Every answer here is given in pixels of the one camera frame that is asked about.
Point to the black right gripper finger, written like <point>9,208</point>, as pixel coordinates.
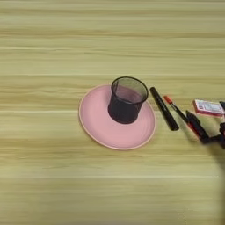
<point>197,126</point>
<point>223,105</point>

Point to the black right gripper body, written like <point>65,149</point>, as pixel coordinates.
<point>222,137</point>

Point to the red capped black pen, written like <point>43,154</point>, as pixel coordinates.
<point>175,107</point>

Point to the black mesh pen cup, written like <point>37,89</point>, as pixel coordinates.
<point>123,111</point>

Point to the pink round plate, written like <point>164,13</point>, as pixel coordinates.
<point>99,123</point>

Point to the red white card box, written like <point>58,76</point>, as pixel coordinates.
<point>208,107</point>

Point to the black marker pen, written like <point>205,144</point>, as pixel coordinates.
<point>164,109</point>

